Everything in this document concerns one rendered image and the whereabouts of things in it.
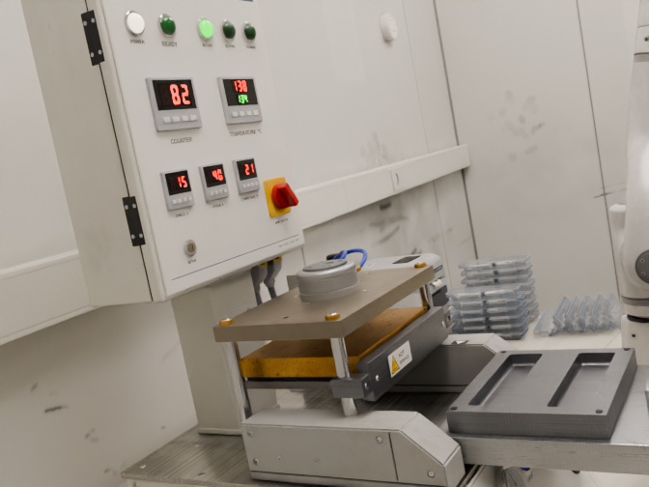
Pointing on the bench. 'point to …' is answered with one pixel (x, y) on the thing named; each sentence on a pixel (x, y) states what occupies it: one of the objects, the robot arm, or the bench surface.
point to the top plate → (325, 301)
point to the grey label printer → (417, 289)
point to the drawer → (581, 447)
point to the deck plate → (147, 467)
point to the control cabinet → (171, 168)
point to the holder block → (547, 393)
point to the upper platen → (320, 354)
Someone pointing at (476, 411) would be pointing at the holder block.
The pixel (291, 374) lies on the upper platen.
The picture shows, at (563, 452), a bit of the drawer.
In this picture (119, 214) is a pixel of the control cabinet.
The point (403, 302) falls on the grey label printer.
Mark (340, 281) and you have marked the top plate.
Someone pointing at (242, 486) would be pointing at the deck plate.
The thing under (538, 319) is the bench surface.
